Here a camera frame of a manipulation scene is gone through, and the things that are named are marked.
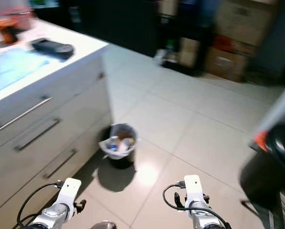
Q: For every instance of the white kitchen island cabinet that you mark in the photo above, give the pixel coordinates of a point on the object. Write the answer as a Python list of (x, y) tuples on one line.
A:
[(61, 124)]

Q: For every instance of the grey robot left foot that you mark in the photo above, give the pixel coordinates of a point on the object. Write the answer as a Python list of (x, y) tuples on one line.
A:
[(103, 225)]

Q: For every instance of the black bin with white liner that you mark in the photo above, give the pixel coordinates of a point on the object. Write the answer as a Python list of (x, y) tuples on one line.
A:
[(117, 144)]

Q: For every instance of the orange red tag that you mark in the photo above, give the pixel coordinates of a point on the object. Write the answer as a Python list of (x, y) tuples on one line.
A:
[(261, 141)]

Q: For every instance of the small cardboard box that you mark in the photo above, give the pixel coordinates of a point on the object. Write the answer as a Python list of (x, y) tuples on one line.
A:
[(226, 63)]

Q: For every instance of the small beige box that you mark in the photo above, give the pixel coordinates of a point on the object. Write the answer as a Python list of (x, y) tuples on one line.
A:
[(188, 51)]

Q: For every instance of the blue cloth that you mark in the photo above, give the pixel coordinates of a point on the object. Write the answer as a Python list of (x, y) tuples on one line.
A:
[(16, 69)]

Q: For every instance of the black flat case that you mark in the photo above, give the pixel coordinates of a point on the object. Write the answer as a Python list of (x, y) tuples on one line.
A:
[(53, 48)]

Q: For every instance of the red box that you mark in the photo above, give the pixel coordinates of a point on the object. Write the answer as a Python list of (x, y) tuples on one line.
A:
[(233, 45)]

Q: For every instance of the dark cabinet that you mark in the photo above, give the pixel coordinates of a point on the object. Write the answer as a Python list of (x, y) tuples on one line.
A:
[(114, 24)]

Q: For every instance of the large cardboard box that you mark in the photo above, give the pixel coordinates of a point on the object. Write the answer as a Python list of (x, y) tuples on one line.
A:
[(245, 21)]

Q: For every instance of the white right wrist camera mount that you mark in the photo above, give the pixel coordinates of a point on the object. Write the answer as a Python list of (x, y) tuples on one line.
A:
[(193, 188)]

